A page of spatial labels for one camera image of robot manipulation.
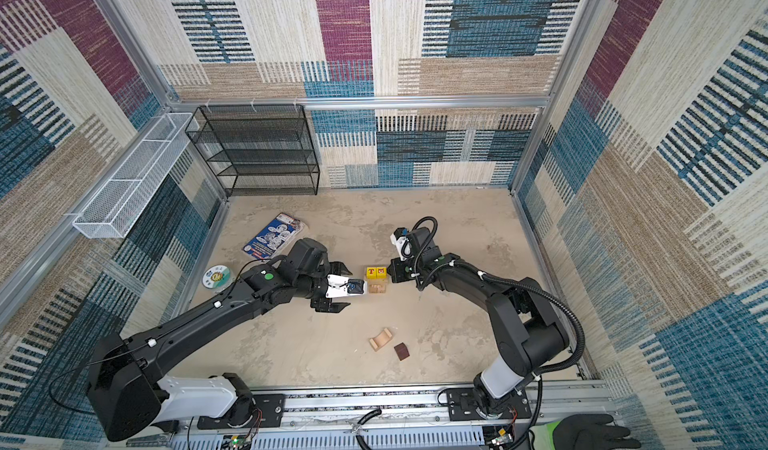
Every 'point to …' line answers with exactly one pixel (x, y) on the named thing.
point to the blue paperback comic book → (273, 236)
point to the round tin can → (217, 277)
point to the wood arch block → (381, 340)
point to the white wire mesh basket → (123, 199)
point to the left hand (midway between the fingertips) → (348, 278)
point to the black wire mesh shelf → (257, 149)
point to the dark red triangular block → (402, 351)
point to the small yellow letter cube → (381, 272)
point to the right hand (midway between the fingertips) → (390, 273)
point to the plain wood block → (377, 281)
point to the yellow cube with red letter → (371, 273)
